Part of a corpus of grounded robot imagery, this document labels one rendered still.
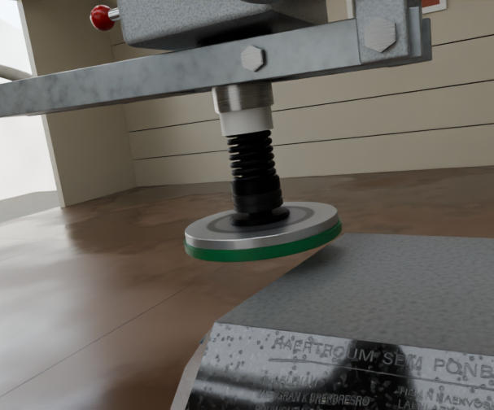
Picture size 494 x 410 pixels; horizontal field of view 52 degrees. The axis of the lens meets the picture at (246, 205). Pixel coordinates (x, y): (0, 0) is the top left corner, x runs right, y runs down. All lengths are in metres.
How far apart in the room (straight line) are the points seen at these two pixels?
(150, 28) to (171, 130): 8.00
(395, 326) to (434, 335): 0.04
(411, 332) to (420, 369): 0.04
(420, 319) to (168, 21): 0.41
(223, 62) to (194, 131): 7.69
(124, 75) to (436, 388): 0.52
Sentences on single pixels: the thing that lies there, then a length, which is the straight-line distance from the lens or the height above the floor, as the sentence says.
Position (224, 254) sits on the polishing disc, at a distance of 0.61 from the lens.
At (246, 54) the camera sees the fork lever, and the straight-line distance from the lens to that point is 0.61.
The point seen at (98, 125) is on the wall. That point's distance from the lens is 8.89.
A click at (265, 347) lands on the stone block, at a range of 0.49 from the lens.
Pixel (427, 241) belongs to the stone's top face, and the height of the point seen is 0.82.
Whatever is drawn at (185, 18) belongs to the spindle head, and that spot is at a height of 1.14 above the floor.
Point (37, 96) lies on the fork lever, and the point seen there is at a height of 1.09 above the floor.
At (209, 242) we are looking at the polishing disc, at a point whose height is 0.88.
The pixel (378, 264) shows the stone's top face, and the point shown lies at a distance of 0.64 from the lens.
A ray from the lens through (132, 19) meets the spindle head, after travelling 0.64.
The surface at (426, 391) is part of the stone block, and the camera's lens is 0.43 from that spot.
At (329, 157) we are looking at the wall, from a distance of 7.18.
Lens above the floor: 1.03
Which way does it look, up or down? 10 degrees down
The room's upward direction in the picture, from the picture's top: 8 degrees counter-clockwise
